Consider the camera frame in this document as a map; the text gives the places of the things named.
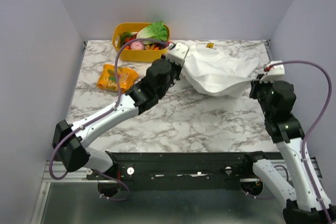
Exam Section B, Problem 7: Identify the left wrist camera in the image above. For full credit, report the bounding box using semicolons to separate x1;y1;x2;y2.
166;42;190;67

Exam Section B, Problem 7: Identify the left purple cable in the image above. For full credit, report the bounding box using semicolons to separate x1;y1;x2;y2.
48;38;170;201

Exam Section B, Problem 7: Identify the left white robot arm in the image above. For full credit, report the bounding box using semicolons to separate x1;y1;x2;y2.
53;53;185;179

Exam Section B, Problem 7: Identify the aluminium rail frame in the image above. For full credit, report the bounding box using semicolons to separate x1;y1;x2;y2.
41;159;90;183

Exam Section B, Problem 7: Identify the red toy pepper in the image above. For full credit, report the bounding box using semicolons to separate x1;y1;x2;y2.
124;37;136;47

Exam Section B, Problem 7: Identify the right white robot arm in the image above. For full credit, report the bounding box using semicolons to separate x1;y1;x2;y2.
241;74;335;223

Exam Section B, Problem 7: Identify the pink toy onion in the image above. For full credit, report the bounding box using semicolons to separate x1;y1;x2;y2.
130;41;145;50

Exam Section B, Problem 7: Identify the green toy cabbage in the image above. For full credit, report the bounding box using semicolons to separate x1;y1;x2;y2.
136;20;168;41

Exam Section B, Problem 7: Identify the yellow plastic basket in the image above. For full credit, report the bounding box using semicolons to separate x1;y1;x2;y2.
111;23;167;62

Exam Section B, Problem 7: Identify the orange snack bag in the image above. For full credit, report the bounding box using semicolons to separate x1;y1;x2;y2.
97;64;139;93

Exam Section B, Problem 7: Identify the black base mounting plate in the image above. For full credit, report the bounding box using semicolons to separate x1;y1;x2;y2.
86;150;274;191

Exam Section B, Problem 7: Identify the white t-shirt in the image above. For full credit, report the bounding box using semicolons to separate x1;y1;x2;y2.
181;45;260;98

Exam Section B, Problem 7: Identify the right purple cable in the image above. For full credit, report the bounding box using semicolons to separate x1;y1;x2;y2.
245;60;333;224

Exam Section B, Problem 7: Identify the purple cable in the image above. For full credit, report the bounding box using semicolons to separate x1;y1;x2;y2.
245;60;333;224
48;38;170;201

